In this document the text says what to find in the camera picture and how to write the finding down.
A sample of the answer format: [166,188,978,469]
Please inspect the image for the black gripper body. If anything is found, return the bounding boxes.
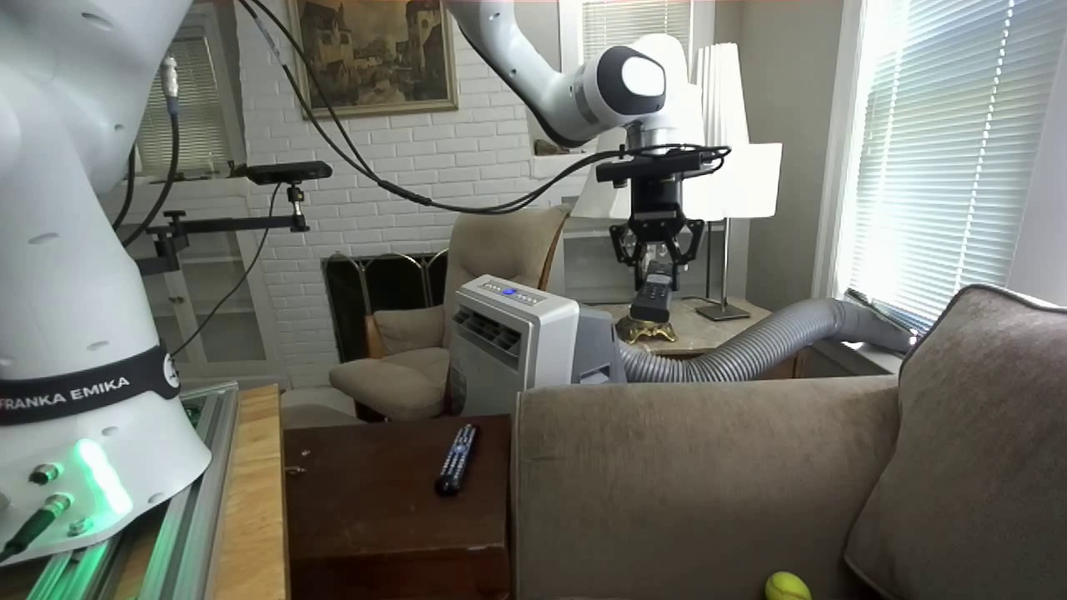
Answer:
[622,180,687,268]

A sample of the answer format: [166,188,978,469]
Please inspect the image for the black remote with blue buttons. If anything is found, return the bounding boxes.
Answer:
[433,419,482,499]

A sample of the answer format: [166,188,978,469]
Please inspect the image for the beige lamp table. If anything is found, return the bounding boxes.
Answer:
[594,295,893,381]

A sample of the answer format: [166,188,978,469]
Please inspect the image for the white shade glass table lamp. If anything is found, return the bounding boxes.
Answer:
[570,29,726,347]

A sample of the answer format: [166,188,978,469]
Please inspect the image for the white portable air conditioner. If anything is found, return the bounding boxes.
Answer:
[446,274,585,419]

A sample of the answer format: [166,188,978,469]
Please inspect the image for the beige fabric sofa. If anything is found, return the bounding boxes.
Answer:
[509,371,908,600]

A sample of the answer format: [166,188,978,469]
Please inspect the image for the beige armchair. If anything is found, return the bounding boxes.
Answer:
[327,203,578,423]

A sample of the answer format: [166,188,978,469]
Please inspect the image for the black fireplace screen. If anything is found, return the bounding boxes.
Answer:
[319,247,455,362]

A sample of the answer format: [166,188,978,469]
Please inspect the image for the white window blinds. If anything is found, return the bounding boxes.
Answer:
[847,0,1067,331]

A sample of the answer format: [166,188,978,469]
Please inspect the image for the framed painting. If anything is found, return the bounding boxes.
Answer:
[283,0,459,120]

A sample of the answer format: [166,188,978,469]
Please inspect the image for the beige sofa cushion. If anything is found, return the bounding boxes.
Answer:
[844,280,1067,600]

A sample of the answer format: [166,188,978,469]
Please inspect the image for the yellow tennis ball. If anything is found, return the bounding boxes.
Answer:
[762,567,812,600]

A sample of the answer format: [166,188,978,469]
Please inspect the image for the dark brown wooden side table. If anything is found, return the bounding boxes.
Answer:
[280,414,517,600]

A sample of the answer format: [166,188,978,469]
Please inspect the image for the white framed window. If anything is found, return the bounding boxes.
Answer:
[130,0,250,184]

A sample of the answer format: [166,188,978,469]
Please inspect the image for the light wooden workbench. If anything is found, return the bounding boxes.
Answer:
[202,381,295,600]

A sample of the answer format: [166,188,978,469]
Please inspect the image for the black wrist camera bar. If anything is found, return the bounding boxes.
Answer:
[594,140,732,191]

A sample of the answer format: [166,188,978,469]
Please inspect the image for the grey flexible exhaust hose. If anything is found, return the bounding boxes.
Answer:
[578,292,927,385]

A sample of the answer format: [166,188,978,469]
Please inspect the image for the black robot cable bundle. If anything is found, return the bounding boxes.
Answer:
[110,0,626,247]

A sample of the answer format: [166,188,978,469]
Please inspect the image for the black stereo camera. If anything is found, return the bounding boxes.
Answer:
[245,157,337,188]

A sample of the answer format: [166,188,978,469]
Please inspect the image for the thin black camera cable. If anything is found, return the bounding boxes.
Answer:
[166,180,283,361]

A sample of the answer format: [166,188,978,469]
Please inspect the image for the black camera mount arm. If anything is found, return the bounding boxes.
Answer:
[144,180,313,271]

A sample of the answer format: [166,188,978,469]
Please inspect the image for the aluminium frame rail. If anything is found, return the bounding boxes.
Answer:
[21,381,245,600]

